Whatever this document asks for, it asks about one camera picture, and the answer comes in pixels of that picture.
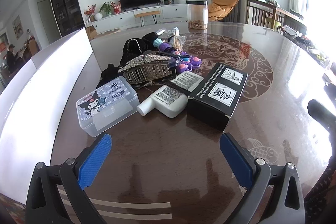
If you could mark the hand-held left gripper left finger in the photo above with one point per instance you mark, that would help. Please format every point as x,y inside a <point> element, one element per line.
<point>94,161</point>

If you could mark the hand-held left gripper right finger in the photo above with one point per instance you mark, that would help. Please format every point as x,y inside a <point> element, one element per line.
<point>235,161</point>

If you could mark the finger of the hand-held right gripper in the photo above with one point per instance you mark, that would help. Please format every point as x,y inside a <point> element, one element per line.
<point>320,111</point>

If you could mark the clear cartoon print plastic box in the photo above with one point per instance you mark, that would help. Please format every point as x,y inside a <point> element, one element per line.
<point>105,106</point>

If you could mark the black cardboard box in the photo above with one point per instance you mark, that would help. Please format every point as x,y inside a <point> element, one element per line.
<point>210,108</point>

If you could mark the plain black velvet scrunchie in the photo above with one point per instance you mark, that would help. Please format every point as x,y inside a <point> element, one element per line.
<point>110,71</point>

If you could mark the white storage box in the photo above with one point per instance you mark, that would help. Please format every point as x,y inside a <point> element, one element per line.
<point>39,87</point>

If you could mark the white squeeze bottle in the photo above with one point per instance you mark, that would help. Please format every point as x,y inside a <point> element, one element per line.
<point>168,98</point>

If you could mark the rhinestone hair claw clip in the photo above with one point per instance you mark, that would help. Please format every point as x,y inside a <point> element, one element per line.
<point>147,69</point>

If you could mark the purple plastic toy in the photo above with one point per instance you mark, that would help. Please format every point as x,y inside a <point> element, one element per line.
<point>194,61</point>

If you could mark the black scrunchie with white stitching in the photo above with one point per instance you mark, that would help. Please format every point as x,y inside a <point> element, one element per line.
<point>136,48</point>

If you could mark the bag of cotton swabs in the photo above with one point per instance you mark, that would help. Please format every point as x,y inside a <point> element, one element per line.
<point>176,41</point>

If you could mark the wooden side table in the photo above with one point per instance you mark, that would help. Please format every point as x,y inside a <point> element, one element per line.
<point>291,18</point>

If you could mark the yellow green stool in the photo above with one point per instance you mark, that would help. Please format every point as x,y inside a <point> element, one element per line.
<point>271,22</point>

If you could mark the round white vase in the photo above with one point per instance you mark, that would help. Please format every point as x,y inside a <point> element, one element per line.
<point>98,16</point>

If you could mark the orange lounge chair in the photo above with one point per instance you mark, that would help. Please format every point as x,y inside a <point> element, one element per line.
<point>221,5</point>

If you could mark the white television cabinet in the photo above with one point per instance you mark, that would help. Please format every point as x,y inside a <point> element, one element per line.
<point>123,18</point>

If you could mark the red flower arrangement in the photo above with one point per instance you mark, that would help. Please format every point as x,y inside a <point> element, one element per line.
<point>89,12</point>

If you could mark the clear jar with black lid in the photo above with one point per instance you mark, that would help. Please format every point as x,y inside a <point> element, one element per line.
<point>197,14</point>

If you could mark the bushy potted green plant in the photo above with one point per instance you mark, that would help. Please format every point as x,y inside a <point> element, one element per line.
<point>106,7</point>

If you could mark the red gift box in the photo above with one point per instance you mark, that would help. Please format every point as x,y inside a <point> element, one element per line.
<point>117,8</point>

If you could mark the wooden bench with metal legs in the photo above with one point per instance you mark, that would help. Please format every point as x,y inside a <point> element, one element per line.
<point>147,13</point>

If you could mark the framed wall picture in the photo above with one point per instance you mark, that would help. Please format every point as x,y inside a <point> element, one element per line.
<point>17,27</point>

